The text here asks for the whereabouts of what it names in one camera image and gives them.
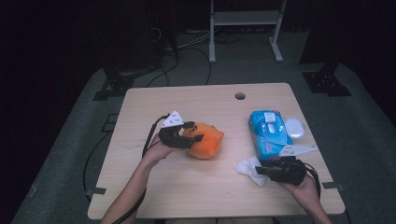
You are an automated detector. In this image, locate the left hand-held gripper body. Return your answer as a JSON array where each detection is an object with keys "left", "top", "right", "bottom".
[{"left": 158, "top": 109, "right": 196, "bottom": 150}]

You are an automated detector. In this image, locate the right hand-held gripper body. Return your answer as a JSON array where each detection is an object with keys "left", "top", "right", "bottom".
[{"left": 270, "top": 145, "right": 318, "bottom": 187}]

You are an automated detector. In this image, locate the orange plush toy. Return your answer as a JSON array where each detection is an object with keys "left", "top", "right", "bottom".
[{"left": 181, "top": 121, "right": 225, "bottom": 161}]

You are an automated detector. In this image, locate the white wet wipe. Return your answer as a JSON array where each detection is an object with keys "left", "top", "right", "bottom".
[{"left": 233, "top": 156, "right": 270, "bottom": 188}]

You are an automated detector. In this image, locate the blue wet wipe pack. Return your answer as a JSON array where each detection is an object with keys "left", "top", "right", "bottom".
[{"left": 247, "top": 109, "right": 295, "bottom": 161}]

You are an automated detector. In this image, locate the person's left hand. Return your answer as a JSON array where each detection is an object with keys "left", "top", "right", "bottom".
[{"left": 142, "top": 134, "right": 182, "bottom": 168}]

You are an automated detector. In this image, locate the person's right hand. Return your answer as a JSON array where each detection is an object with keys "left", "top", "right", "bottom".
[{"left": 277, "top": 175, "right": 322, "bottom": 207}]

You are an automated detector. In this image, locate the white oval plastic lid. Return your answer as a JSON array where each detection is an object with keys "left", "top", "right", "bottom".
[{"left": 284, "top": 117, "right": 306, "bottom": 140}]

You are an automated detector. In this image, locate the dark tape strip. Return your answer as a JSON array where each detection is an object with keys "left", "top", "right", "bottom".
[
  {"left": 85, "top": 186, "right": 107, "bottom": 198},
  {"left": 321, "top": 181, "right": 347, "bottom": 191}
]

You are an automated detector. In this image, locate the black stand base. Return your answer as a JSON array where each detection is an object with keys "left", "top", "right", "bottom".
[
  {"left": 92, "top": 72, "right": 135, "bottom": 102},
  {"left": 301, "top": 63, "right": 353, "bottom": 98}
]

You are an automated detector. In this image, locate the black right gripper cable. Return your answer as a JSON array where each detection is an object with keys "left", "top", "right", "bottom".
[{"left": 303, "top": 162, "right": 322, "bottom": 201}]

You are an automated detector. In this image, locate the black floor tape frame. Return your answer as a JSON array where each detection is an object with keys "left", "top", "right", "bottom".
[{"left": 101, "top": 113, "right": 120, "bottom": 133}]

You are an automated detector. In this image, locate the thin black floor cable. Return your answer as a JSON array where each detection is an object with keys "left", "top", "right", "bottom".
[{"left": 81, "top": 132, "right": 112, "bottom": 196}]

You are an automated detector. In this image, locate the white metal stand frame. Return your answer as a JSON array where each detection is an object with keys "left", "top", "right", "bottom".
[{"left": 208, "top": 0, "right": 289, "bottom": 64}]

